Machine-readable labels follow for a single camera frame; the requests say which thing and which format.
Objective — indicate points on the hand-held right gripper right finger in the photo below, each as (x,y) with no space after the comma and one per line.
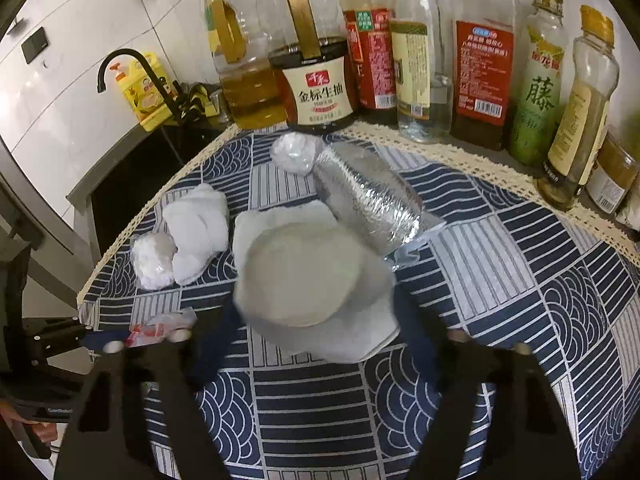
(434,360)

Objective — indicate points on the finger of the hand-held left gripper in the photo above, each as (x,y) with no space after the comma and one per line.
(55,330)

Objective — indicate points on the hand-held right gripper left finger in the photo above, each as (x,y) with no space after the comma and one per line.
(210,350)

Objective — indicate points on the large white knit towel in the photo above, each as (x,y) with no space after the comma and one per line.
(300,270)

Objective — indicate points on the small white towel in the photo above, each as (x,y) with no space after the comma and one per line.
(197,230)

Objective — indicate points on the crushed silver foil bag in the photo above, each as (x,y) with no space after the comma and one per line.
(375,200)

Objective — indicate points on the person's left hand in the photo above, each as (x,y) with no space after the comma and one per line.
(20,416)

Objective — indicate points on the red and white wrapper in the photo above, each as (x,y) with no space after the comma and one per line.
(155,330)

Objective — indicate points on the blue patterned tablecloth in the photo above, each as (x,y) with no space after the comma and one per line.
(500,285)

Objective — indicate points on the crumpled white tissue ball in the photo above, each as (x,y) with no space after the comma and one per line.
(152,262)

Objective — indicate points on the dark kitchen sink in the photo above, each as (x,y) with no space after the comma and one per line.
(140,185)

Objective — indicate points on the crumpled white plastic ball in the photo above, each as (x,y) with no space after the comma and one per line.
(297,152)

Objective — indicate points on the yellow and black sponge rack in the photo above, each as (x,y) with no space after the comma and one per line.
(197,102)

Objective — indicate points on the yellow dish soap bottle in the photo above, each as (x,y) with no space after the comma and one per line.
(142,95)

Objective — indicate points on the small glass jar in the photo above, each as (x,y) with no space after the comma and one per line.
(612,175)

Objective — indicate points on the yellow cooking oil bottle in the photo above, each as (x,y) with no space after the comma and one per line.
(245,85)

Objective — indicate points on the black kitchen faucet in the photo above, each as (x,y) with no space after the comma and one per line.
(150,75)

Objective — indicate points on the slim bottle beige label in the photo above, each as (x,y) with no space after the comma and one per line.
(580,125)

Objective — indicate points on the green label oil bottle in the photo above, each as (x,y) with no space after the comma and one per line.
(537,100)

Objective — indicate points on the large soy sauce bottle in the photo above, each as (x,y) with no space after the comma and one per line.
(315,85)

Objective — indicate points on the dark bottle red label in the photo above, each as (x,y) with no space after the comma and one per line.
(482,75)

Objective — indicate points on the clear bottle beige label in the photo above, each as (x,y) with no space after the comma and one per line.
(420,70)

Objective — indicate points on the red label sauce bottle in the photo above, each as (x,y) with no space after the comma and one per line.
(372,60)

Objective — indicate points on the black wall socket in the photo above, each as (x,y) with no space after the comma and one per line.
(35,45)

